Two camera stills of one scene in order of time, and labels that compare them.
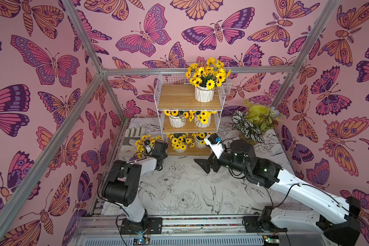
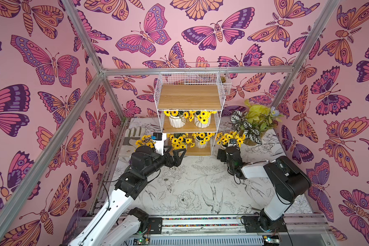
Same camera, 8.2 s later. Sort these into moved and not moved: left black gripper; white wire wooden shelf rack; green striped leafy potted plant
Moved: left black gripper
Not moved: white wire wooden shelf rack; green striped leafy potted plant
